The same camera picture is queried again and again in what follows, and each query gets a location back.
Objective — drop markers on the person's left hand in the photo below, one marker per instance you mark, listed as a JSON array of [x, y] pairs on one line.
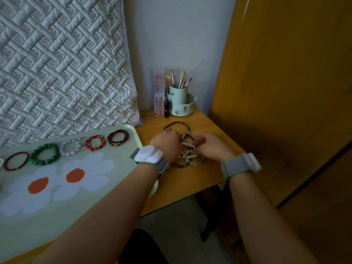
[[165, 145]]

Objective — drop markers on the person's right hand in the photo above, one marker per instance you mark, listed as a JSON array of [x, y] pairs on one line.
[[216, 148]]

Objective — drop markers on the person's left fingers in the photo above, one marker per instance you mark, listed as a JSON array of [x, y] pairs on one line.
[[176, 135]]

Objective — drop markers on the person's right fingers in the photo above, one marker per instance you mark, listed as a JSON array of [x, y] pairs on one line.
[[199, 140]]

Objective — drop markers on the person's right forearm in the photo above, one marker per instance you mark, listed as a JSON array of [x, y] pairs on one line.
[[261, 222]]

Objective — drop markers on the person's left forearm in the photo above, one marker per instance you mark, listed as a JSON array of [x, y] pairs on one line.
[[110, 217]]

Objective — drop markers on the black lipstick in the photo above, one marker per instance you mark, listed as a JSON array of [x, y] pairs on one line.
[[166, 109]]

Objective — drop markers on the mint green brush holder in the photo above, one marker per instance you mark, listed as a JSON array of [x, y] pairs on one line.
[[180, 103]]

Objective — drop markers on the pink lip gloss tube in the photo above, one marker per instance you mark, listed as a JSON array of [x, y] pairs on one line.
[[158, 106]]

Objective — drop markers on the white grey left wrist tracker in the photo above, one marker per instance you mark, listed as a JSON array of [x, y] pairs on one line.
[[148, 156]]

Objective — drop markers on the white grey wrist tracker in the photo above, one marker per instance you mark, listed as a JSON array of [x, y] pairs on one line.
[[148, 156], [242, 164]]

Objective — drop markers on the white grey right wrist tracker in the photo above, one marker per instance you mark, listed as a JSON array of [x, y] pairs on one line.
[[242, 164]]

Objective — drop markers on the pink cosmetic box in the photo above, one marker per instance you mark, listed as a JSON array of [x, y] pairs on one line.
[[159, 83]]

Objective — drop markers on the small tan makeup brush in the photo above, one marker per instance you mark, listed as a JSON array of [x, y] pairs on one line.
[[168, 79]]

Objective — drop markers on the fluffy makeup brush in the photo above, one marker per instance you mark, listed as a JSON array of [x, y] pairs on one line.
[[181, 77]]

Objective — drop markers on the slim makeup brush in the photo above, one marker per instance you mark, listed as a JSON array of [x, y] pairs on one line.
[[172, 76]]

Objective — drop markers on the thin metal makeup tool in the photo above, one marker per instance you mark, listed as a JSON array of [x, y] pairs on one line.
[[194, 72]]

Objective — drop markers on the black table leg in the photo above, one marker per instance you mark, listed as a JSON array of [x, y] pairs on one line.
[[216, 217]]

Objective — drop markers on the yellow wooden wardrobe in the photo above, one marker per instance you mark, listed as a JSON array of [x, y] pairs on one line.
[[286, 93]]

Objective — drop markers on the person's black trousers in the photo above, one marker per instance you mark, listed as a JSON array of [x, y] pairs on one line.
[[143, 248]]

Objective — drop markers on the green tray with white flowers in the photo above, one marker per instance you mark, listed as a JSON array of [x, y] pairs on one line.
[[68, 195]]

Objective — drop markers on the grey quilted pillow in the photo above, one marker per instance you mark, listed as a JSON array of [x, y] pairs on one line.
[[60, 65]]

